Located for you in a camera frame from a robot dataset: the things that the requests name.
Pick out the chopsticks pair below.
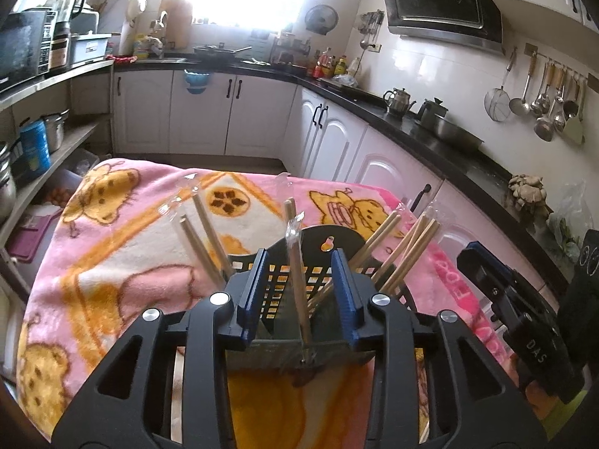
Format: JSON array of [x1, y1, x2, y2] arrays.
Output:
[[176, 172, 234, 284], [308, 209, 401, 315], [285, 214, 312, 364], [372, 201, 450, 296], [158, 203, 225, 291], [275, 172, 297, 223]]

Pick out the black plastic utensil basket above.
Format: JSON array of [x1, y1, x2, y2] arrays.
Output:
[[226, 225, 417, 378]]

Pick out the pink cartoon blanket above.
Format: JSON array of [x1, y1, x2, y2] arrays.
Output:
[[15, 158, 521, 449]]

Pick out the steel pot on counter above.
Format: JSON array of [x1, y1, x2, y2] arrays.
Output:
[[416, 98, 483, 154]]

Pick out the steel kettle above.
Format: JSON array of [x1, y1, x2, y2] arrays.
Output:
[[383, 88, 415, 117]]

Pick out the blue hanging bin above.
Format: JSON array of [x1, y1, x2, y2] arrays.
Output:
[[184, 70, 211, 95]]

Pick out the stacked steel pots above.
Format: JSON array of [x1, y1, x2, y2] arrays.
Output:
[[0, 142, 16, 223]]

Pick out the blue tin can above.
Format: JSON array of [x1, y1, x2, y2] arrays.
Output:
[[19, 119, 51, 178]]

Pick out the black range hood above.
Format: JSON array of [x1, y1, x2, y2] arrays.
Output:
[[384, 0, 504, 54]]

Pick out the metal shelf rack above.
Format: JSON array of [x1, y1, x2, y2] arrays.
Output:
[[0, 58, 116, 248]]

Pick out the black frying pan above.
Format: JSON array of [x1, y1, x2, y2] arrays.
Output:
[[193, 45, 252, 61]]

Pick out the white upper cabinet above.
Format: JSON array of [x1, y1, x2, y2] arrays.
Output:
[[492, 0, 598, 70]]

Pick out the wooden cutting board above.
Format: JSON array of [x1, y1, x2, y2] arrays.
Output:
[[159, 0, 193, 50]]

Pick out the blue grey storage box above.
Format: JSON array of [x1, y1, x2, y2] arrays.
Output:
[[69, 34, 112, 68]]

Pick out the black microwave oven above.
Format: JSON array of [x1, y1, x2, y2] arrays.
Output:
[[0, 8, 56, 91]]

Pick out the blender jug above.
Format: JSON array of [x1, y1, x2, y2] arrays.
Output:
[[53, 0, 85, 23]]

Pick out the black wall fan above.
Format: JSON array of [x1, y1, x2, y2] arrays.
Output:
[[305, 4, 339, 36]]

